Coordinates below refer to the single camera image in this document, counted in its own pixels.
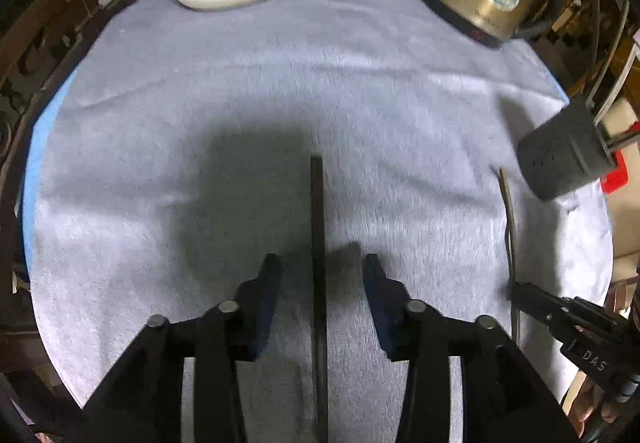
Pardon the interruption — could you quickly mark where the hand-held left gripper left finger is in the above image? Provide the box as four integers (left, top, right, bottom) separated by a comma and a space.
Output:
65, 253, 283, 443

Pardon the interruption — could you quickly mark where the red plastic stool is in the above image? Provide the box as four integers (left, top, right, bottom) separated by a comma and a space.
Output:
600, 122, 640, 195

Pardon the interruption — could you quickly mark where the grey tablecloth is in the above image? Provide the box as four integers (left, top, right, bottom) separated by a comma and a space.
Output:
30, 0, 614, 443

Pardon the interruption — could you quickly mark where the grey metal utensil holder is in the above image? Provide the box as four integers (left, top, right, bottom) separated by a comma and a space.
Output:
516, 96, 617, 200

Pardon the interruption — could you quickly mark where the carved dark wooden chair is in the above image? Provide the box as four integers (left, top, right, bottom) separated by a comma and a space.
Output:
0, 0, 167, 374

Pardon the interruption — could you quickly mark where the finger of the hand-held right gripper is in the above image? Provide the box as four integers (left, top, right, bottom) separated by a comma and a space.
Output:
506, 292, 568, 336
512, 280, 581, 311

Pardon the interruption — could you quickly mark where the black slim chopstick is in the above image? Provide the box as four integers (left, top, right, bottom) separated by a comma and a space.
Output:
310, 156, 329, 443

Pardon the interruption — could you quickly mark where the brown rusty chopstick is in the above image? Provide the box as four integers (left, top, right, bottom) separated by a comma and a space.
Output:
499, 167, 522, 346

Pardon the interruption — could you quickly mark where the blue table cover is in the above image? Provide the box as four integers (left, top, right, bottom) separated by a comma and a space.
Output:
22, 68, 571, 274

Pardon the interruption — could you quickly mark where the person's right hand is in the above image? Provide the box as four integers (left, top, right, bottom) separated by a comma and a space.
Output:
562, 370, 608, 439

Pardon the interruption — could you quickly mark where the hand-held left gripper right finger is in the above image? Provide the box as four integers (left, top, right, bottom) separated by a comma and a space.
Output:
362, 253, 583, 443

